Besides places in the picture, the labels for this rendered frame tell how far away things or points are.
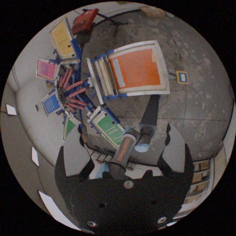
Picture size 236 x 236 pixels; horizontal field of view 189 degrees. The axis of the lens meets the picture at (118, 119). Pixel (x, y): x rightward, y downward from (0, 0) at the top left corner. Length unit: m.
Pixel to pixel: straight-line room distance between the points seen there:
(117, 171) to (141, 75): 0.84
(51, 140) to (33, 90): 2.86
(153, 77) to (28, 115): 4.81
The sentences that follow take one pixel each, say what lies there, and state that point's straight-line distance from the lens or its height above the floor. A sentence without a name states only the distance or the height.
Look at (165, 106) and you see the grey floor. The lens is 1.99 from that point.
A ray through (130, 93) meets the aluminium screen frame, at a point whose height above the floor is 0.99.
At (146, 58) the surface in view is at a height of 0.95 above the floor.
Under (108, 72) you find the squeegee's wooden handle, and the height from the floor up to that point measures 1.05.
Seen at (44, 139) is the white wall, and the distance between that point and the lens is 4.80.
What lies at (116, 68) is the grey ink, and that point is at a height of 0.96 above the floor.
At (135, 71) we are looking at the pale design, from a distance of 0.90.
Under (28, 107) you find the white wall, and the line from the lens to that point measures 4.71.
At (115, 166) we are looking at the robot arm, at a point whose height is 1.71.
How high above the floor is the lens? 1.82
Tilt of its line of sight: 45 degrees down
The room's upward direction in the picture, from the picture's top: 140 degrees counter-clockwise
